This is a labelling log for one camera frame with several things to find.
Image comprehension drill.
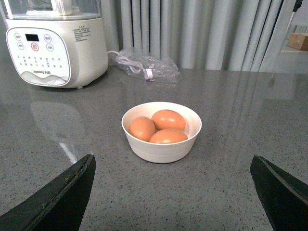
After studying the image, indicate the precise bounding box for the cardboard box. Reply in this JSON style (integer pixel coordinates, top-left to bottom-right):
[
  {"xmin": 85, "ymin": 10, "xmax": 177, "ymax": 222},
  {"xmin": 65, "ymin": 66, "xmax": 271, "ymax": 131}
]
[{"xmin": 287, "ymin": 33, "xmax": 308, "ymax": 51}]

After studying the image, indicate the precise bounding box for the white bowl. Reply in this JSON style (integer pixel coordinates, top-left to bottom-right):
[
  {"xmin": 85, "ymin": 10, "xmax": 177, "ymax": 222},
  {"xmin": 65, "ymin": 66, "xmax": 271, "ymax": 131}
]
[{"xmin": 121, "ymin": 102, "xmax": 202, "ymax": 164}]

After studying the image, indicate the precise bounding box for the white soy milk maker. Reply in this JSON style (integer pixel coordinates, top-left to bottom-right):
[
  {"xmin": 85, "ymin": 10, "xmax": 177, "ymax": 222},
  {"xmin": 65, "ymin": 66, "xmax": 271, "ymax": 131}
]
[{"xmin": 0, "ymin": 0, "xmax": 108, "ymax": 88}]

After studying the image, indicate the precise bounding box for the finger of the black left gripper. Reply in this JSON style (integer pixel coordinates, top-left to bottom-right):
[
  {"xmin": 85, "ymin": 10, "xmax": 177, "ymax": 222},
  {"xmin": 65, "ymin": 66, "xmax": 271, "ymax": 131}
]
[
  {"xmin": 0, "ymin": 154, "xmax": 96, "ymax": 231},
  {"xmin": 250, "ymin": 155, "xmax": 308, "ymax": 231}
]

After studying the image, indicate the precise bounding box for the brown egg bowl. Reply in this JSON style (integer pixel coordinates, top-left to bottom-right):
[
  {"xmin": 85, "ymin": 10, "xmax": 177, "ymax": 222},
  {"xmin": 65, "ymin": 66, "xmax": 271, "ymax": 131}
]
[
  {"xmin": 151, "ymin": 109, "xmax": 186, "ymax": 131},
  {"xmin": 128, "ymin": 116, "xmax": 156, "ymax": 142}
]

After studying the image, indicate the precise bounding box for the brown egg bowl back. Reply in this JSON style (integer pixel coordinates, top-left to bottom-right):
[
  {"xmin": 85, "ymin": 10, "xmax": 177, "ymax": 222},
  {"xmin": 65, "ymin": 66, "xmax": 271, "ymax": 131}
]
[{"xmin": 151, "ymin": 109, "xmax": 186, "ymax": 131}]

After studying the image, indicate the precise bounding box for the white power cord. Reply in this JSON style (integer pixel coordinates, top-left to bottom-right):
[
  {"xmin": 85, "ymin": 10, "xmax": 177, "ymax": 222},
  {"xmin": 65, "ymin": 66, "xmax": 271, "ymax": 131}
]
[{"xmin": 107, "ymin": 50, "xmax": 154, "ymax": 81}]

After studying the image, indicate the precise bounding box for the clear plastic bag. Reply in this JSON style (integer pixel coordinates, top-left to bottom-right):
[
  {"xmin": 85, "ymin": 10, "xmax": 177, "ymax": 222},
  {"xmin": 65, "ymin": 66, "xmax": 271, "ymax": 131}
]
[{"xmin": 108, "ymin": 48, "xmax": 182, "ymax": 83}]

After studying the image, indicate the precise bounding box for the brown egg in bowl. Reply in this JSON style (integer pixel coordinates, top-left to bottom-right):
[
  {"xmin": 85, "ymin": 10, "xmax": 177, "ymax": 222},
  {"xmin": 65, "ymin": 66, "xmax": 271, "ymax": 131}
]
[{"xmin": 149, "ymin": 128, "xmax": 188, "ymax": 144}]

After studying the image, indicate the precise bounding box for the brown egg bowl left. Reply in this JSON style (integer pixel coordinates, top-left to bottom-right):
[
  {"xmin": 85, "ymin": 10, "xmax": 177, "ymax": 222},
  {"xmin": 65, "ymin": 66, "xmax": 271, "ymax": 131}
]
[{"xmin": 128, "ymin": 116, "xmax": 156, "ymax": 142}]

